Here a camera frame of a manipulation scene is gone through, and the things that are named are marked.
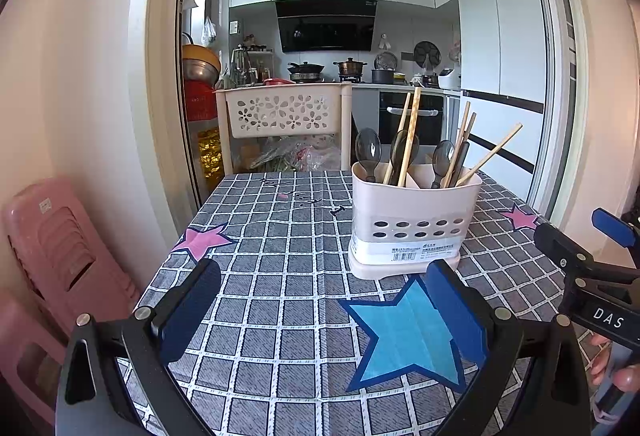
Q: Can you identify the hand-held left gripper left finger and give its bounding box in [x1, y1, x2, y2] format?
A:
[55, 257, 223, 436]

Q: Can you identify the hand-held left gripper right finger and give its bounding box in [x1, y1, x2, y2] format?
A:
[425, 258, 593, 436]

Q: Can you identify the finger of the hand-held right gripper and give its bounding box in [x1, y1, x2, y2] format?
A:
[591, 207, 640, 249]
[532, 222, 640, 277]

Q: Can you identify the beige plastic utensil holder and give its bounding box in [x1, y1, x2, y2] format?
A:
[348, 161, 483, 281]

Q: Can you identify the person's right hand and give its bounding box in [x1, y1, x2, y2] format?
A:
[590, 335, 640, 394]

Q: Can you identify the grey checked star tablecloth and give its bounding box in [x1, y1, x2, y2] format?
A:
[122, 170, 621, 436]

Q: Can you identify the stack of pink plastic chairs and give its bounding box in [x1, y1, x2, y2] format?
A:
[0, 176, 141, 332]

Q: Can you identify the gold foil box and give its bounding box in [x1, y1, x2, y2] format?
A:
[197, 128, 223, 179]

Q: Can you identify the pink plastic stool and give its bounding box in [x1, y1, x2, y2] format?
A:
[0, 288, 68, 427]

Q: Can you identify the plastic bag of vegetables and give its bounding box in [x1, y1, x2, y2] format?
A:
[249, 133, 343, 171]

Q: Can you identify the black built-in oven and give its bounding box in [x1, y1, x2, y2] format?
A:
[377, 90, 447, 151]

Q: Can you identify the white refrigerator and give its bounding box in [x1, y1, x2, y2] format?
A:
[450, 0, 548, 189]

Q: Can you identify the red plastic basket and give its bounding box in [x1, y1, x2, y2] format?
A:
[184, 79, 218, 121]

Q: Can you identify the beige flower-cut basket rack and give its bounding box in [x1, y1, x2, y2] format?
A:
[214, 83, 353, 174]

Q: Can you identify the metal basin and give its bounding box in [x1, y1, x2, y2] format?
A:
[181, 60, 221, 84]

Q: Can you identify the yellow basin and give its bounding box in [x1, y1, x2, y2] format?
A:
[181, 43, 221, 66]

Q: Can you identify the steel pot with lid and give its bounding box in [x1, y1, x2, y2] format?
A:
[333, 57, 368, 76]

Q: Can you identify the black range hood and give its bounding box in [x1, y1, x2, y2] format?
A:
[275, 0, 378, 54]

